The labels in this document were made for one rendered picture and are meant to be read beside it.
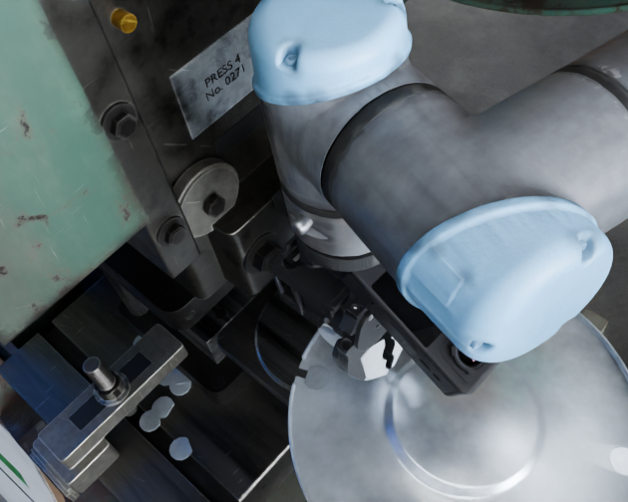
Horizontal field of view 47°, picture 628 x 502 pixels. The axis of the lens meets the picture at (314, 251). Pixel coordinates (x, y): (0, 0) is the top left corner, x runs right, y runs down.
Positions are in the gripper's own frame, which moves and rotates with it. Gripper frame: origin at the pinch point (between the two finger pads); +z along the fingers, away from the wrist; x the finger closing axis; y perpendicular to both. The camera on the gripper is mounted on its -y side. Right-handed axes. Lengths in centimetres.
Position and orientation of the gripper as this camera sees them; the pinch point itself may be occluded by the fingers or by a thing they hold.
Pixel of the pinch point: (386, 369)
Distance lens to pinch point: 61.1
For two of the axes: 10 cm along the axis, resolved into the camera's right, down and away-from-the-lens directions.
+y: -7.4, -5.0, 4.5
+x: -6.6, 6.6, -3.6
